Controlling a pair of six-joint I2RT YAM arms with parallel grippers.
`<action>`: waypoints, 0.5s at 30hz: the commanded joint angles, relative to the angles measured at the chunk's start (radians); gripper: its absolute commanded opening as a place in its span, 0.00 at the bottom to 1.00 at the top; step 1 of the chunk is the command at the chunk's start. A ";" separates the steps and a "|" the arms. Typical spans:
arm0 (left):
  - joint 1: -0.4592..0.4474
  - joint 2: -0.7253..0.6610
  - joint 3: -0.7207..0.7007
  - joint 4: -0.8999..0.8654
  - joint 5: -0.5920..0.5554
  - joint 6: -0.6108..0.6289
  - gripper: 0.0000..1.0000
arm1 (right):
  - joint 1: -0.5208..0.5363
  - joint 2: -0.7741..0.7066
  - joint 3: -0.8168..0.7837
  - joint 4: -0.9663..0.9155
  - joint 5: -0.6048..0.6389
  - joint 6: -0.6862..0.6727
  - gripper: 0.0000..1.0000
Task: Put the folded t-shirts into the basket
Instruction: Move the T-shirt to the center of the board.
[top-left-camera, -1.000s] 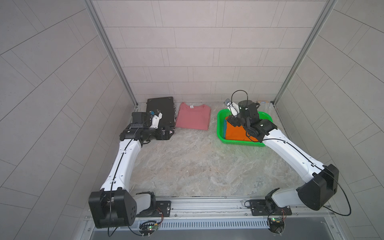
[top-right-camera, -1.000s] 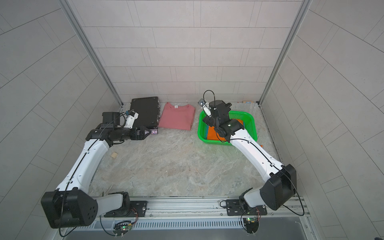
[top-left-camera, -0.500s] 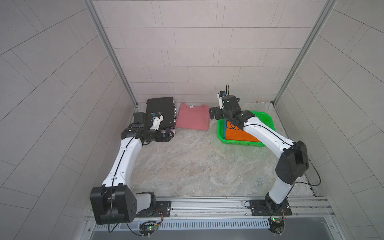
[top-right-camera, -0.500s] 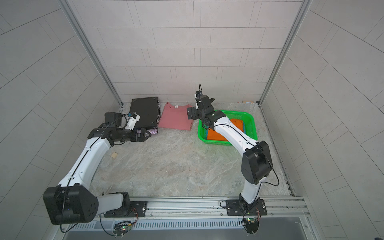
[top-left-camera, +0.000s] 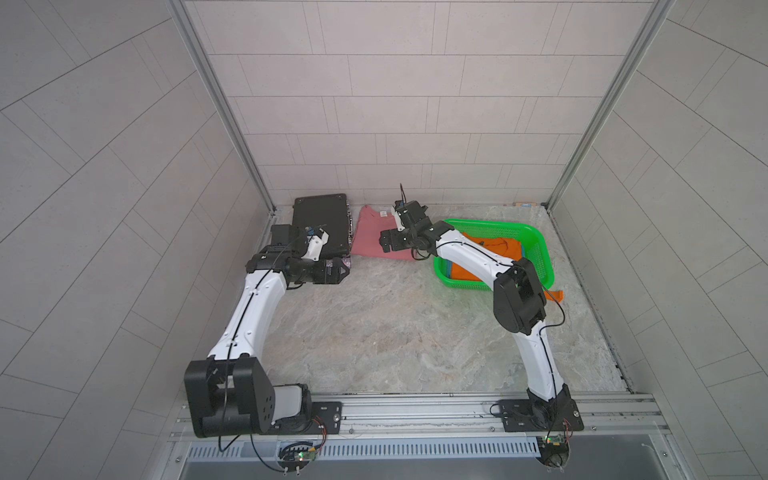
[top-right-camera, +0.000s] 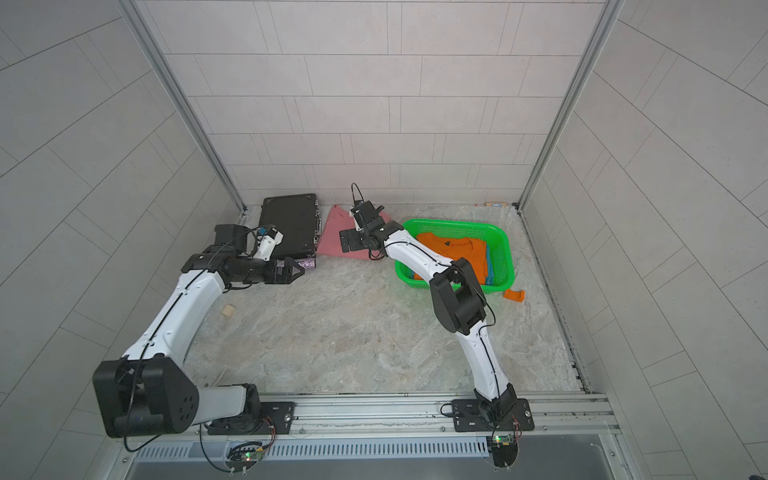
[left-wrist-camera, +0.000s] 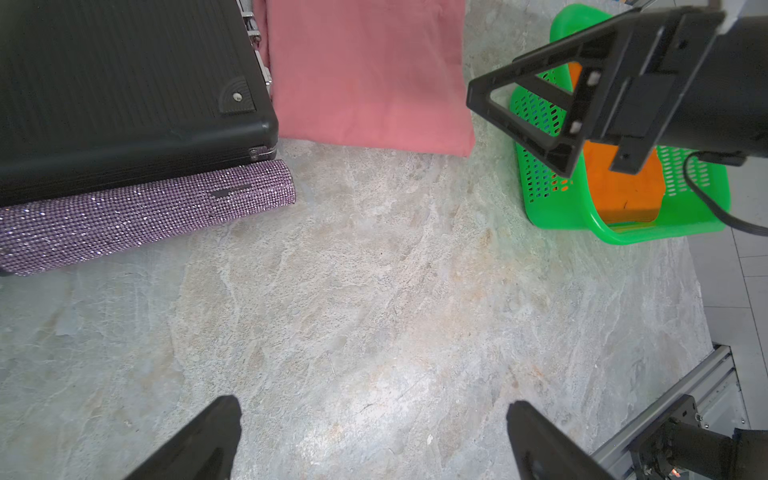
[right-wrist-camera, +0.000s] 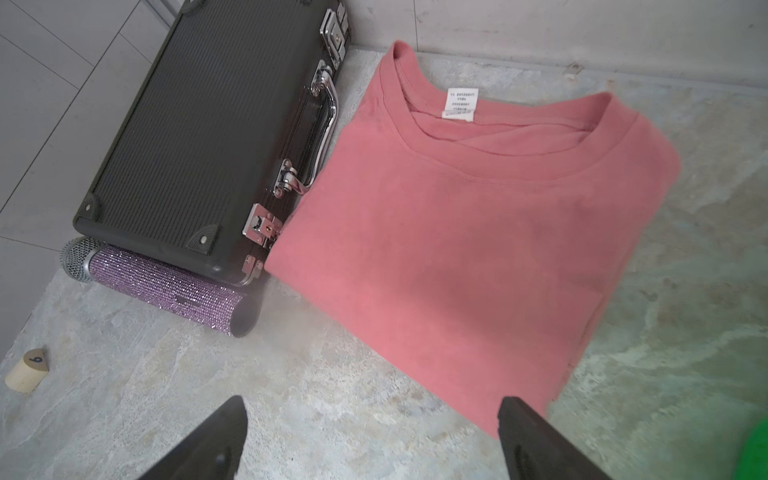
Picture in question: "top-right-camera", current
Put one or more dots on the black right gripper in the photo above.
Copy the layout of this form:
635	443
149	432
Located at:
355	235

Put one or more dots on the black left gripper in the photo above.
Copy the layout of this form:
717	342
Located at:
279	270

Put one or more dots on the pink t-shirt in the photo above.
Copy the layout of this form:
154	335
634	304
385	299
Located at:
339	219

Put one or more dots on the orange t-shirt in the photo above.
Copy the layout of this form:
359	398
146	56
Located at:
473	250

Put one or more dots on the blue t-shirt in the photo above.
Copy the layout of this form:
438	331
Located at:
490	269

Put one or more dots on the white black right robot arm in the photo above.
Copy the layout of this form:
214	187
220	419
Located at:
459	305

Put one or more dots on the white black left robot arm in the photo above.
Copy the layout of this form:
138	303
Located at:
146	392

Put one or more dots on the green plastic basket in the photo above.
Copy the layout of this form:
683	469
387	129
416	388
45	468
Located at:
494	236

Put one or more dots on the purple glitter roll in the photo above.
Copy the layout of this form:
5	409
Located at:
308	263

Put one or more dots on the black hard case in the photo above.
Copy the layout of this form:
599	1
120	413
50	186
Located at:
297	218

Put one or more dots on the small beige wooden block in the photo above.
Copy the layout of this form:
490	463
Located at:
228	310

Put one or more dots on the small orange plastic piece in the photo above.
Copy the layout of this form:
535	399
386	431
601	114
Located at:
513	295

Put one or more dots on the left green circuit board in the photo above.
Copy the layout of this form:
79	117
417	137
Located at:
241	458

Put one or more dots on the green circuit board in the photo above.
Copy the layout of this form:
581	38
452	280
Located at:
503	451
241	458

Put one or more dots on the white ventilation grille strip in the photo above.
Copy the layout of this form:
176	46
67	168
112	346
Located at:
327	449

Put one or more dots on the right green circuit board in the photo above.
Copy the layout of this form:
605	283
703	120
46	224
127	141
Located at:
503	451

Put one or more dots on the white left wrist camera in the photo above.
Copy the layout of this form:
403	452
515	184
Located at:
267	239

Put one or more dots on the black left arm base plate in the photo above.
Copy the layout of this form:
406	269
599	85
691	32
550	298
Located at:
271	417

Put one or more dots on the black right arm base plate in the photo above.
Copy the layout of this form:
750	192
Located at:
467	417

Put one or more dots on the aluminium mounting rail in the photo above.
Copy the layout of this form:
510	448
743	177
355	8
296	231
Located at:
335	416

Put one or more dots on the left aluminium corner post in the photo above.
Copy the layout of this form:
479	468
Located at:
149	46

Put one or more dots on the aluminium corner post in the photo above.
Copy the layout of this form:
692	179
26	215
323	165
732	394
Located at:
599	36
149	46

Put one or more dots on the right aluminium corner post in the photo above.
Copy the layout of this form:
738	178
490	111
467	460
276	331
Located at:
599	36

